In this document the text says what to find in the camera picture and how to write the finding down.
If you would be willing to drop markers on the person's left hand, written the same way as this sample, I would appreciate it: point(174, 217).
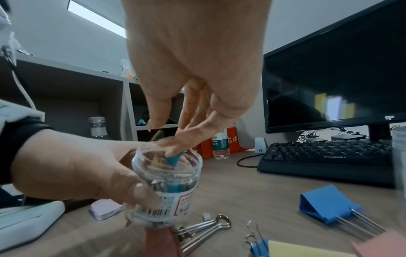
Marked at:
point(69, 168)

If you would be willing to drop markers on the person's right hand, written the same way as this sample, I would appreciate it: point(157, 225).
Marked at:
point(196, 50)

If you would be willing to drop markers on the teal small binder clip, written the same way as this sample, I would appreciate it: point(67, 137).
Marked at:
point(173, 159)

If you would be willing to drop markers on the pile of small binder clips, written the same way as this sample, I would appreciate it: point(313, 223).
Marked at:
point(177, 187)

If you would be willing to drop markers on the small clear plastic jar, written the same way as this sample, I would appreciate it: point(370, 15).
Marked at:
point(190, 173)

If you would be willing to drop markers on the pile of large binder clips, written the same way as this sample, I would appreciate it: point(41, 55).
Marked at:
point(323, 203)

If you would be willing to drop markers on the large clear plastic jar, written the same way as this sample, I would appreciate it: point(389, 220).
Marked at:
point(400, 155)

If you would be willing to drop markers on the pink smartphone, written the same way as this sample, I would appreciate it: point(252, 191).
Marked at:
point(104, 210)

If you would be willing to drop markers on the black white marker wristband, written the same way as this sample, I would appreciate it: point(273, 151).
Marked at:
point(19, 140)

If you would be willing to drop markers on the white teal tissue pack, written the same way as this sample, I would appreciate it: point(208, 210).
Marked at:
point(28, 220)

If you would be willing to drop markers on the small clear bottle orange label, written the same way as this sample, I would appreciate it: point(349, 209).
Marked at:
point(126, 69)

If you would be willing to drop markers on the grey shelf unit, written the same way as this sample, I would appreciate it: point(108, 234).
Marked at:
point(79, 87)

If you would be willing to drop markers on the teal small gadget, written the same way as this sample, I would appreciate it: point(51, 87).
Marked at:
point(141, 122)

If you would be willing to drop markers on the clear water bottle green cap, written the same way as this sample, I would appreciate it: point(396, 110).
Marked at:
point(219, 145)

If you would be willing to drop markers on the red cardboard box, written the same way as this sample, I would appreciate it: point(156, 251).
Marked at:
point(236, 140)

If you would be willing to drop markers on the ceiling light panel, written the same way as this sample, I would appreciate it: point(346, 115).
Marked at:
point(95, 17)

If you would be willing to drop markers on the small white device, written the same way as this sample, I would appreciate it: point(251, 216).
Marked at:
point(260, 145)

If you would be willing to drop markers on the black computer monitor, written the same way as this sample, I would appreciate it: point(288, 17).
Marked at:
point(333, 62)

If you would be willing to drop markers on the tiny white plastic piece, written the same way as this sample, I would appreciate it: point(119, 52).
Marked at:
point(206, 216)

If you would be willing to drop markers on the black keyboard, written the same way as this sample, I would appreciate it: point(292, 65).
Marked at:
point(317, 155)

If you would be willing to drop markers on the grey small box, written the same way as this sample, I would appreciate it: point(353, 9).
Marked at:
point(349, 137)

